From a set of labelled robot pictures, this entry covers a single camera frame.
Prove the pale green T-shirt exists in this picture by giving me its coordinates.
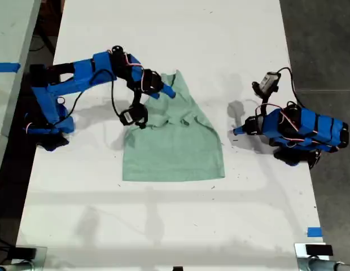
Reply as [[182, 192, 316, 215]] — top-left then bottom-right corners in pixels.
[[121, 69, 226, 182]]

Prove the short blue tape strip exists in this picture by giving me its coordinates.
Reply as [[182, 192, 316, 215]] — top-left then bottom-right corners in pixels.
[[307, 226, 323, 238]]

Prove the long blue tape strip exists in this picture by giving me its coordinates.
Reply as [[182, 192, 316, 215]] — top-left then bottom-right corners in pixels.
[[0, 62, 21, 74]]

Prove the white side table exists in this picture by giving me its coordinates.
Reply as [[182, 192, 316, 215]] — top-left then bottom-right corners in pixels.
[[0, 0, 42, 177]]

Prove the grey metal pipe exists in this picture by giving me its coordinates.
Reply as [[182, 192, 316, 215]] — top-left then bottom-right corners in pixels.
[[0, 261, 35, 271], [297, 257, 350, 271]]

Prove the black box on clear plate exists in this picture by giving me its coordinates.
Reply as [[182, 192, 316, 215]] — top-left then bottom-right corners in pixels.
[[10, 246, 48, 266]]

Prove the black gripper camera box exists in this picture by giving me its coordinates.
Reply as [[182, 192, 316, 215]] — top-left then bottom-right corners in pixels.
[[119, 103, 149, 130]]

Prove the black camera cable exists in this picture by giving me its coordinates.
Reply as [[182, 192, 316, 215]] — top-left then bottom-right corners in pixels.
[[276, 66, 304, 108], [69, 68, 122, 118]]

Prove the grey black camera box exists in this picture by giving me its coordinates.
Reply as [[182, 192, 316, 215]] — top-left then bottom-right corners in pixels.
[[251, 71, 282, 99]]

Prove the black floor cable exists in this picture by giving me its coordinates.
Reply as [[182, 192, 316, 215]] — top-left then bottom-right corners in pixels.
[[29, 27, 56, 53]]

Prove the black box on metal bracket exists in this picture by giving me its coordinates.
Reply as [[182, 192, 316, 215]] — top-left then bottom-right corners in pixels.
[[294, 242, 334, 261]]

